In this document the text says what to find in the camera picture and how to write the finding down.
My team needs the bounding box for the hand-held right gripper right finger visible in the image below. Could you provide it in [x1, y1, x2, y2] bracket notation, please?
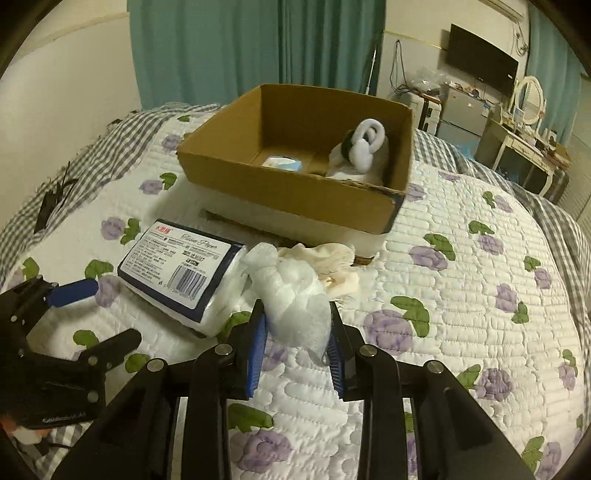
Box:
[323, 302, 536, 480]

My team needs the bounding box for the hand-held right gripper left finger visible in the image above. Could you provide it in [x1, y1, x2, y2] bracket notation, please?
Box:
[53, 299, 271, 480]

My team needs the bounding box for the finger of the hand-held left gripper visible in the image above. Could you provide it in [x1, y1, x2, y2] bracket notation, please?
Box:
[74, 329, 143, 371]
[0, 276, 100, 352]

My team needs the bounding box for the brown cardboard box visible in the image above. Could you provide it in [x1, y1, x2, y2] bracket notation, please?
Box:
[177, 84, 414, 267]

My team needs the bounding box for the blue and white soft item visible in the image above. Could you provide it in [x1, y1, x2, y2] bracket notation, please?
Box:
[261, 154, 304, 173]

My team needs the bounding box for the cream cloth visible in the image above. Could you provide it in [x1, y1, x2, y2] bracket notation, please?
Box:
[276, 242, 362, 305]

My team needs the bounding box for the wrapped tissue paper pack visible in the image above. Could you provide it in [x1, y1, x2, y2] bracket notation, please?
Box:
[117, 219, 254, 340]

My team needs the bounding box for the grey checkered bed sheet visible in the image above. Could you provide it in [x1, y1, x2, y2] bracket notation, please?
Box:
[0, 102, 591, 333]

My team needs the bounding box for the floral quilted blanket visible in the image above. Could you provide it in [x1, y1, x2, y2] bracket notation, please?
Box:
[0, 104, 588, 480]

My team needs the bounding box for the white appliance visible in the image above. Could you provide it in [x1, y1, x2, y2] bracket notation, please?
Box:
[392, 90, 424, 126]

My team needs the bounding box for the silver mini fridge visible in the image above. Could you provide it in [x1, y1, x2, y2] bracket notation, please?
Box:
[436, 84, 493, 149]

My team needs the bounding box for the white dressing table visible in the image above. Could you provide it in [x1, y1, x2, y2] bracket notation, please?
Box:
[475, 115, 571, 197]

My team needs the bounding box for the wide teal curtain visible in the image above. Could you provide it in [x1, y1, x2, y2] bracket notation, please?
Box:
[127, 0, 387, 112]

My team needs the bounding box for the oval white vanity mirror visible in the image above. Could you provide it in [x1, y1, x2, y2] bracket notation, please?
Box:
[510, 76, 546, 126]

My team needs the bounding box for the narrow teal curtain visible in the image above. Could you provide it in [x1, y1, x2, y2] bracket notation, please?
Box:
[526, 4, 588, 139]

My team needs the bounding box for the black charger with cable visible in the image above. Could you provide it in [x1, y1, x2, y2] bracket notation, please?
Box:
[34, 161, 79, 228]

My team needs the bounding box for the black wall television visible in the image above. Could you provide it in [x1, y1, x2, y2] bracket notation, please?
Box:
[447, 24, 520, 97]

